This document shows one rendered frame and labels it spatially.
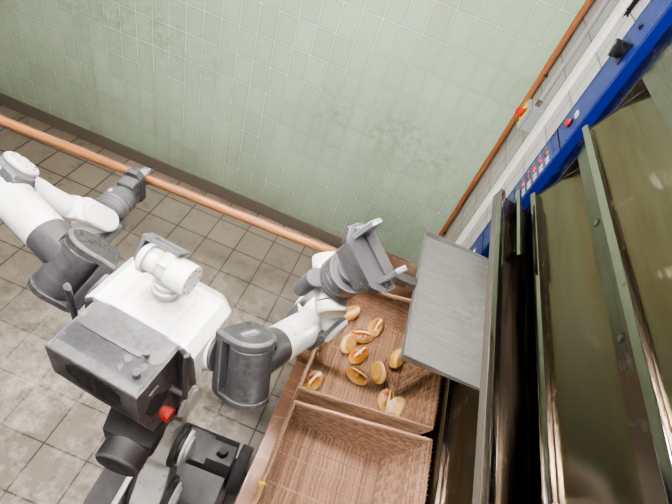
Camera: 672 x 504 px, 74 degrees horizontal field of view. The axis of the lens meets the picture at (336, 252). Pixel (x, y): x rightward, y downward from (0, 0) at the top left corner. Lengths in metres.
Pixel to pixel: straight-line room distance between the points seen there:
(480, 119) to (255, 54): 1.24
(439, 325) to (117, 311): 0.90
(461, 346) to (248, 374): 0.71
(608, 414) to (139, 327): 0.89
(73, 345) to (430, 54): 1.98
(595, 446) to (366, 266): 0.53
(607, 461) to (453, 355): 0.55
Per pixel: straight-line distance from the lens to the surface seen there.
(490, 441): 0.99
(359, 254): 0.73
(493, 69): 2.40
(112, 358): 0.93
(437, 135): 2.54
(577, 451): 1.00
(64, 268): 1.08
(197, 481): 2.11
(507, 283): 1.32
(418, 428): 1.66
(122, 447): 1.25
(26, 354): 2.62
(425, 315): 1.42
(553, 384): 1.10
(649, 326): 0.93
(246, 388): 0.94
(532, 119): 2.11
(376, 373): 1.90
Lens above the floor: 2.21
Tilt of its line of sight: 45 degrees down
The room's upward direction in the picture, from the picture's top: 22 degrees clockwise
